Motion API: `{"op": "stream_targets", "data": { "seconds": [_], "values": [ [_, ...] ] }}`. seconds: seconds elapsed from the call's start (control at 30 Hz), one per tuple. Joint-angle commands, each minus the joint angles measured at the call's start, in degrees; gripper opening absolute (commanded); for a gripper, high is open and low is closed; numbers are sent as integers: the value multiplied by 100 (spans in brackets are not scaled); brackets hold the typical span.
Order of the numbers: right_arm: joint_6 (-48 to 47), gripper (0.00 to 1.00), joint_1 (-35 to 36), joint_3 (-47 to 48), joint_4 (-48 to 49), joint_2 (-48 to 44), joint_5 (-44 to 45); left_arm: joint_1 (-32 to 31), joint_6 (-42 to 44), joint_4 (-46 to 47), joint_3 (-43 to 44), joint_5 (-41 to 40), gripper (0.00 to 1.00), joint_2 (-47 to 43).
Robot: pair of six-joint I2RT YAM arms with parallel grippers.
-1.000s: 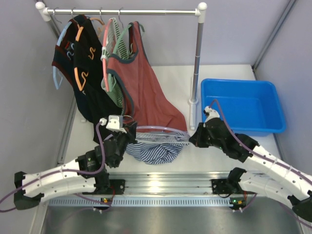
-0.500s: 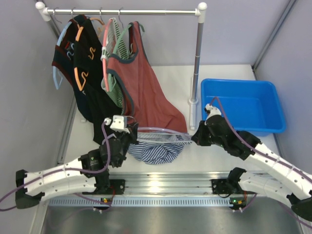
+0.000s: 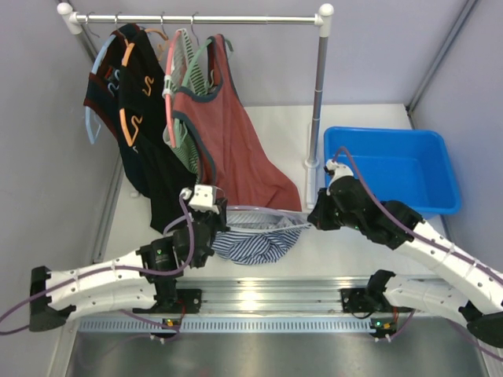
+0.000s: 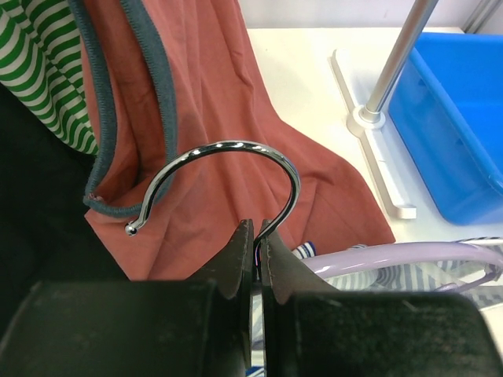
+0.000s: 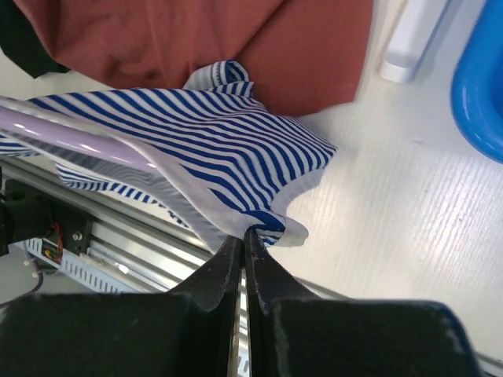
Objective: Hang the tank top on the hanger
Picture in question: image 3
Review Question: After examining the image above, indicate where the purple plastic hanger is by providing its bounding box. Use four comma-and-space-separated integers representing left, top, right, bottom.
227, 204, 308, 223

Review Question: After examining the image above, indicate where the blue white striped tank top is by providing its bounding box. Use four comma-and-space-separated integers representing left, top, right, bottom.
211, 210, 310, 265

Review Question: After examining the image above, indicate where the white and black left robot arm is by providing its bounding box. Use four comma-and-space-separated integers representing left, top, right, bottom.
28, 197, 228, 332

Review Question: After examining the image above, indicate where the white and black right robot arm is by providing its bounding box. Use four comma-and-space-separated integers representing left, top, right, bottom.
308, 176, 502, 348

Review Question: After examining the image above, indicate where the red tank top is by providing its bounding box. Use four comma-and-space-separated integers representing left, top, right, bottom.
191, 34, 302, 211

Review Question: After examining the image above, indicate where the green striped tank top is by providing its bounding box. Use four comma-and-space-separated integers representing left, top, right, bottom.
163, 28, 204, 180

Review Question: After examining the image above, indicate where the green hanger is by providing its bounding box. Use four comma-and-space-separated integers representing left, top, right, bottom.
174, 24, 234, 146

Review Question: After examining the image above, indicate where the pink hanger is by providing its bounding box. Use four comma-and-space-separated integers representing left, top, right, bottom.
162, 30, 181, 148

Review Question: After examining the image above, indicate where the light blue hanger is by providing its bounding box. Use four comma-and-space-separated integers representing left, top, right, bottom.
83, 33, 116, 145

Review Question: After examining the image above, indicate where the black maroon trimmed tank top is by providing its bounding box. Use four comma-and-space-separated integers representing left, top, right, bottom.
83, 24, 140, 145

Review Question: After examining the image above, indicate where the orange hanger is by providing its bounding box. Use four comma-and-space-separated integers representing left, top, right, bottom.
119, 27, 169, 149

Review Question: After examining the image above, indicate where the blue plastic bin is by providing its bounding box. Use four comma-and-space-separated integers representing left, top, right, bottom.
323, 126, 461, 219

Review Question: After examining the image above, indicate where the metal clothes rack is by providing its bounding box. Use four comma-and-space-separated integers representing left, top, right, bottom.
57, 1, 334, 209

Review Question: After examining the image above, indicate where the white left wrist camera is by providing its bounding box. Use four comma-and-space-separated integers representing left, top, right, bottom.
180, 185, 219, 214

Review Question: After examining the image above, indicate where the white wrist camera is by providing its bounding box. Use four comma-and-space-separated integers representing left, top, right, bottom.
180, 185, 219, 214
324, 159, 354, 188

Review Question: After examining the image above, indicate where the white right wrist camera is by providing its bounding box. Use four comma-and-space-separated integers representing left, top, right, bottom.
324, 159, 354, 188

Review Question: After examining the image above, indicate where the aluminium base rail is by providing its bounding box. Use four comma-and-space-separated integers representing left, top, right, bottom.
78, 276, 453, 335

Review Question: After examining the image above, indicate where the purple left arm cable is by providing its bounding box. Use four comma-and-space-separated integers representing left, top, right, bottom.
0, 194, 197, 337

